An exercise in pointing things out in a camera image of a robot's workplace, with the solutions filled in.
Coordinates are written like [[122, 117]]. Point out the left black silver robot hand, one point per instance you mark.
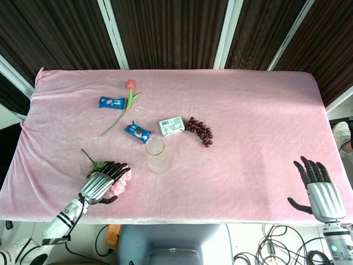
[[96, 183]]

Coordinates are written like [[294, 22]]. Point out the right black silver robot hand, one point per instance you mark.
[[325, 200]]

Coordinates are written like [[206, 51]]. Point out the pink rose flower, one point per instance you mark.
[[120, 186]]

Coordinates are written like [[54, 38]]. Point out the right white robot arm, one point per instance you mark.
[[337, 240]]

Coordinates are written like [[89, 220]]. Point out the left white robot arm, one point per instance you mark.
[[62, 220]]

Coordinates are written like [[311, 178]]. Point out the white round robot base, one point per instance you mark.
[[19, 254]]

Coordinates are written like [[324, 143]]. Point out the clear glass cup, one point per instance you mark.
[[157, 158]]

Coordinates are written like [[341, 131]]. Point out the bunch of dark red grapes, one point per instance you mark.
[[200, 131]]

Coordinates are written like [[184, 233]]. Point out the white sneaker shoe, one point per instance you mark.
[[343, 138]]

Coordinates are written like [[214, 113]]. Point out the blue cookie packet dark cookie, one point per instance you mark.
[[137, 132]]

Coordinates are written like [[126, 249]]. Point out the blue cookie packet pink cookie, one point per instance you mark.
[[111, 103]]

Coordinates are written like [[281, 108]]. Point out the single orange-red tulip flower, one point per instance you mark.
[[129, 100]]

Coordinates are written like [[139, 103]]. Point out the white printed carton box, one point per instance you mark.
[[171, 126]]

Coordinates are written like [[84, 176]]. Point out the grey robot torso housing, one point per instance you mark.
[[171, 243]]

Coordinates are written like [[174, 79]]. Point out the pink velvet tablecloth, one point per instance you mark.
[[220, 179]]

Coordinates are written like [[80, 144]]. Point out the white partition frame post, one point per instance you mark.
[[340, 102], [13, 76], [291, 34], [113, 33], [227, 33]]

